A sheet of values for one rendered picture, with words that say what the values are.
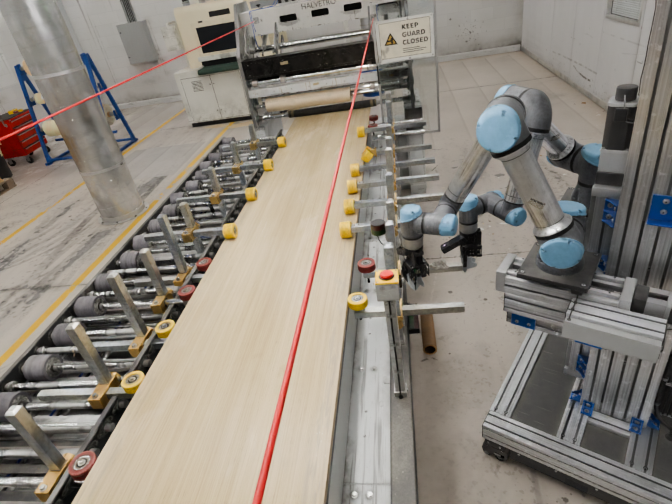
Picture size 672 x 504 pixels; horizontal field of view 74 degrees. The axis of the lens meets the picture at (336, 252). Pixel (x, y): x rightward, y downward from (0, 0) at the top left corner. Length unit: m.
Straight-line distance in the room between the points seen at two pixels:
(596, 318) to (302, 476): 1.02
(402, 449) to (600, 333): 0.72
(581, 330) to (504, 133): 0.70
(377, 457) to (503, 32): 9.83
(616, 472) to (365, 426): 1.00
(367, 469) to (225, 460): 0.48
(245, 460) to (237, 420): 0.15
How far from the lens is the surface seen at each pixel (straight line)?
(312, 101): 4.34
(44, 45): 5.32
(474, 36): 10.69
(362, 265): 1.99
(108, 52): 12.32
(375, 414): 1.77
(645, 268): 1.85
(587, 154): 2.04
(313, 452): 1.37
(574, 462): 2.19
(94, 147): 5.44
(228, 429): 1.50
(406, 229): 1.58
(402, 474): 1.54
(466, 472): 2.37
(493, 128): 1.33
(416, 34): 4.17
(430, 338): 2.80
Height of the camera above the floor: 2.02
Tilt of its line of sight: 32 degrees down
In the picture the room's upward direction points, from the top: 11 degrees counter-clockwise
